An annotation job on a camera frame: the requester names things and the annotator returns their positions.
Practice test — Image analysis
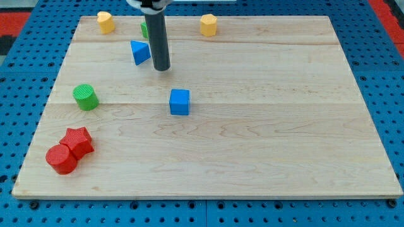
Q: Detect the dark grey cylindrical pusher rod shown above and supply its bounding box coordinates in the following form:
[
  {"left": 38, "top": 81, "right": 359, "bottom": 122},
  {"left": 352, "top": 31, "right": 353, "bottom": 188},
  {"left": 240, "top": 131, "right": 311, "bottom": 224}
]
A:
[{"left": 145, "top": 11, "right": 170, "bottom": 71}]

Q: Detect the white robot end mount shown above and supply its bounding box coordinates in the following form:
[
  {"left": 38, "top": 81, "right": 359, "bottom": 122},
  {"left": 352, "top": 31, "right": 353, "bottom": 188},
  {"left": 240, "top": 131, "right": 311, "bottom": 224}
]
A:
[{"left": 126, "top": 0, "right": 172, "bottom": 15}]

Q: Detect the green cube block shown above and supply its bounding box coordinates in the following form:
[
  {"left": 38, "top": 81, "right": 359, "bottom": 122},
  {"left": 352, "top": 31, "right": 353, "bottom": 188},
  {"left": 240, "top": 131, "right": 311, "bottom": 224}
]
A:
[{"left": 140, "top": 21, "right": 148, "bottom": 39}]

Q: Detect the blue triangle block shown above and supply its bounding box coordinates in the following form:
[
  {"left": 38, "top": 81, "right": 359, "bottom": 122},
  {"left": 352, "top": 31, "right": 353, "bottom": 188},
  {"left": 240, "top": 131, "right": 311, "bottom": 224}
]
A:
[{"left": 130, "top": 40, "right": 151, "bottom": 66}]

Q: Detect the blue cube block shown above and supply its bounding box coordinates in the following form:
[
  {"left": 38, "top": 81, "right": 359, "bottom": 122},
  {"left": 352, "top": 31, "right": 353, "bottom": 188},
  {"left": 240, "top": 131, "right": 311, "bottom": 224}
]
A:
[{"left": 169, "top": 89, "right": 190, "bottom": 115}]

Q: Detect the yellow heart block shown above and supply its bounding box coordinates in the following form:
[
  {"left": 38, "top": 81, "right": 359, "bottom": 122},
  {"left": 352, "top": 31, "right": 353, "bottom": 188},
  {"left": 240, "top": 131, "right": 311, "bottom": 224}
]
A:
[{"left": 97, "top": 11, "right": 115, "bottom": 35}]

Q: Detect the yellow hexagon block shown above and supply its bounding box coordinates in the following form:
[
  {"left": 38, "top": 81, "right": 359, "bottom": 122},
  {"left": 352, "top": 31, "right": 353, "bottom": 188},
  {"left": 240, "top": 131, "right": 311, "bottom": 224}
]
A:
[{"left": 200, "top": 14, "right": 217, "bottom": 37}]

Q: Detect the green cylinder block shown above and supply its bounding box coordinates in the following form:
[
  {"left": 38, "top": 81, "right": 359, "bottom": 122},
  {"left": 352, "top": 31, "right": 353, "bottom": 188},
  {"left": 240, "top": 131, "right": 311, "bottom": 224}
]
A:
[{"left": 73, "top": 84, "right": 99, "bottom": 111}]

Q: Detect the wooden board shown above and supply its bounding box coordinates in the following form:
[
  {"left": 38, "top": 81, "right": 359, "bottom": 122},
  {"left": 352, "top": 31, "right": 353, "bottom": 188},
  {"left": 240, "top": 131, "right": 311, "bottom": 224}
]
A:
[{"left": 12, "top": 16, "right": 403, "bottom": 200}]

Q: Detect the red star block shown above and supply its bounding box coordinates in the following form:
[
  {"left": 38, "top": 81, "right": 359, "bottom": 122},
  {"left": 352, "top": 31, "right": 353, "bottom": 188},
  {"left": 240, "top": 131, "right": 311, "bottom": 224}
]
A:
[{"left": 59, "top": 127, "right": 94, "bottom": 160}]

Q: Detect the red cylinder block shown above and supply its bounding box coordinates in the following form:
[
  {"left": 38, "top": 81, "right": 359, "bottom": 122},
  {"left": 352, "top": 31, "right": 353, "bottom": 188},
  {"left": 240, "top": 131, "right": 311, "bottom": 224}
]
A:
[{"left": 45, "top": 144, "right": 78, "bottom": 175}]

